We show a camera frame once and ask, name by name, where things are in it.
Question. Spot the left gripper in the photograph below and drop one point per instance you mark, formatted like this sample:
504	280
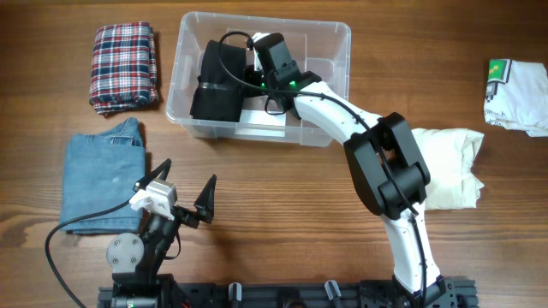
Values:
204	204

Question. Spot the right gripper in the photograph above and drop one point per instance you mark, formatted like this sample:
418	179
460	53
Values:
250	77

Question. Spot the clear plastic storage bin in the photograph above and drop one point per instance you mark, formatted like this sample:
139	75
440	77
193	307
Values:
323	47

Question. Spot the black garment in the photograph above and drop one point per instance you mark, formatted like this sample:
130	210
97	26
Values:
218	97

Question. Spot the blue denim jeans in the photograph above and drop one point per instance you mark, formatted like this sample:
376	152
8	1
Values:
99	170

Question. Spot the cream cloth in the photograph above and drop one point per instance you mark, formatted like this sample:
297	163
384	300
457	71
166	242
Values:
449	155

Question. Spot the white printed t-shirt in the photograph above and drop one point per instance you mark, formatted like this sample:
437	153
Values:
516	96

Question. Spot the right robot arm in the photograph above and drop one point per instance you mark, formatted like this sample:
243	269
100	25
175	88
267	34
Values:
388	172

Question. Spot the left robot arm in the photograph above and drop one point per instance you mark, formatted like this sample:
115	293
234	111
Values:
135	259

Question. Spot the red plaid folded cloth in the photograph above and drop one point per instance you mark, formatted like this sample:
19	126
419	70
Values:
124	72

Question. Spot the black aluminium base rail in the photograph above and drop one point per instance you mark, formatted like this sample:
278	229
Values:
329	294

